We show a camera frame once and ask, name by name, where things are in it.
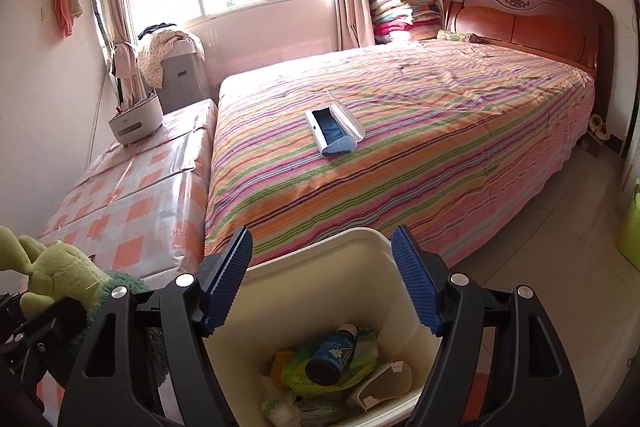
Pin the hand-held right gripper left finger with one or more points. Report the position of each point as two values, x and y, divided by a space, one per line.
227 277

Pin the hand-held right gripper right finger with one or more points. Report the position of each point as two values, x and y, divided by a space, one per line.
415 282

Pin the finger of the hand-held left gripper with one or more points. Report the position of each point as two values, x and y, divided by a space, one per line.
55 322

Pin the green plush toy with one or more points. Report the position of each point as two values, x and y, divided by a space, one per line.
65 267

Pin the white plastic bin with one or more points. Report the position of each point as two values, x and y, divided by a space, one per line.
310 287

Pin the yellow snack bag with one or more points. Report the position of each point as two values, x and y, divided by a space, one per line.
281 369

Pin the dark brown bottle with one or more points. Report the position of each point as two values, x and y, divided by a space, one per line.
330 352

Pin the green plastic bag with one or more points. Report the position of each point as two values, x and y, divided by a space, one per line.
300 369

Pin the clear bag with wrappers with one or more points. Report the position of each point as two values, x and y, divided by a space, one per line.
322 412

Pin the white paper carton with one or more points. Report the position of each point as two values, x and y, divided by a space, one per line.
380 387

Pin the striped bed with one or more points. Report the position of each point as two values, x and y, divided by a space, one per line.
400 157

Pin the open blue white case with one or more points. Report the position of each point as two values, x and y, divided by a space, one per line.
332 127

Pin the white desktop organizer box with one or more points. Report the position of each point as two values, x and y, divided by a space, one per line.
135 127

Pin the grey appliance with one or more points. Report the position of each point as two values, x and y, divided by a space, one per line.
185 82

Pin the lime green plastic bucket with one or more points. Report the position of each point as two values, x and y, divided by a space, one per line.
631 227

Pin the beige slipper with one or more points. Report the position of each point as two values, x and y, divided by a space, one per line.
595 123
604 132

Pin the small patterned pillow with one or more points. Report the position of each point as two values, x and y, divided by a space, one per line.
457 37

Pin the wooden bed headboard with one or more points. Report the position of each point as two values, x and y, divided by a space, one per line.
540 27

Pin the white wall switch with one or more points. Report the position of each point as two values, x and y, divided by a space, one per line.
45 14

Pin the orange cloth on wall hook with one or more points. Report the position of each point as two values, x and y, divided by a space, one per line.
65 7

